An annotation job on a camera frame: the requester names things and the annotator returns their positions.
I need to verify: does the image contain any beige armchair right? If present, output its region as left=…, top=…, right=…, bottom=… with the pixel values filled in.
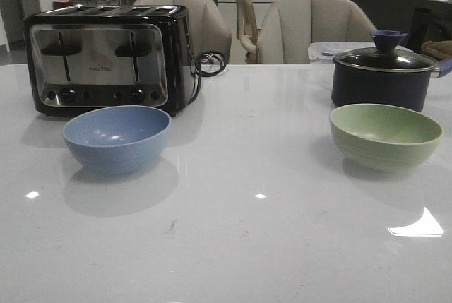
left=256, top=0, right=376, bottom=64

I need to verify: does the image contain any black toaster power cord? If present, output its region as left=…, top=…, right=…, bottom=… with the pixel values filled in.
left=190, top=52, right=227, bottom=103

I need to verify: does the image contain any blue bowl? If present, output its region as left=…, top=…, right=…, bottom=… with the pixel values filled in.
left=62, top=105, right=172, bottom=174

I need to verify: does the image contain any black appliance at right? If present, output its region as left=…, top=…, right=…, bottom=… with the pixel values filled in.
left=406, top=0, right=451, bottom=52

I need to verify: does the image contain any cream plastic chair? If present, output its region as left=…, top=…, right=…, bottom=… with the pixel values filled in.
left=235, top=0, right=259, bottom=64

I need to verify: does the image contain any beige armchair left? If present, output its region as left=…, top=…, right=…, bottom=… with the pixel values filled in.
left=133, top=0, right=232, bottom=64

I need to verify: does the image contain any black and chrome toaster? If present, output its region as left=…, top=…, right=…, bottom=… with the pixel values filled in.
left=23, top=5, right=201, bottom=116

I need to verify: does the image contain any clear plastic food container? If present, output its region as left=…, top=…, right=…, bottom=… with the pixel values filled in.
left=308, top=42, right=416, bottom=69

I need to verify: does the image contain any green bowl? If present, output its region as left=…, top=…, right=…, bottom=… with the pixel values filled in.
left=329, top=103, right=443, bottom=173

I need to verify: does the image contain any red bin in background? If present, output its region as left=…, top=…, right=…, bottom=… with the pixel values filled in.
left=52, top=0, right=73, bottom=10

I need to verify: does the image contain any dark blue cooking pot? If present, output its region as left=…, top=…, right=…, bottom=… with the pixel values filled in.
left=331, top=59, right=451, bottom=112

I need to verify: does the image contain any glass pot lid blue knob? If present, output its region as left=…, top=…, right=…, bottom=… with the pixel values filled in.
left=333, top=30, right=437, bottom=72

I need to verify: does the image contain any beige armchair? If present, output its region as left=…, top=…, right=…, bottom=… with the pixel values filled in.
left=133, top=0, right=232, bottom=64
left=256, top=0, right=376, bottom=64

